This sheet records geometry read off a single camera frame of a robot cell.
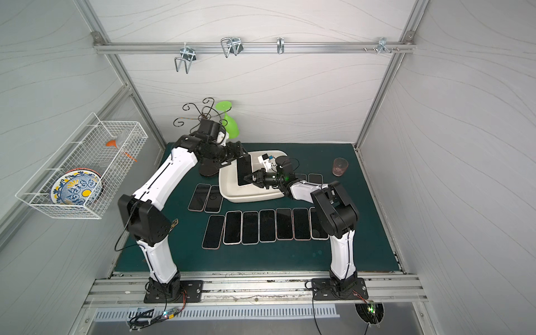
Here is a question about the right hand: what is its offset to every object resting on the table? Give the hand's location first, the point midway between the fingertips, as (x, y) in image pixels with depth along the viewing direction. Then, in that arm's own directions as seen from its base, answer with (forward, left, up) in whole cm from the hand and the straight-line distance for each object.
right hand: (244, 178), depth 87 cm
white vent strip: (-47, +18, -14) cm, 52 cm away
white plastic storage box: (+4, +9, -15) cm, 18 cm away
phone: (+4, 0, +2) cm, 5 cm away
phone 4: (-15, -11, -14) cm, 23 cm away
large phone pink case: (-13, -18, -16) cm, 27 cm away
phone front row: (-13, -26, -17) cm, 33 cm away
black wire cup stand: (+23, +18, +16) cm, 33 cm away
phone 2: (-19, +12, -15) cm, 27 cm away
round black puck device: (-43, -49, -19) cm, 68 cm away
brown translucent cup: (+19, -46, -13) cm, 51 cm away
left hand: (+4, +1, +9) cm, 10 cm away
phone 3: (-16, -3, -14) cm, 21 cm away
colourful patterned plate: (-19, +45, +20) cm, 53 cm away
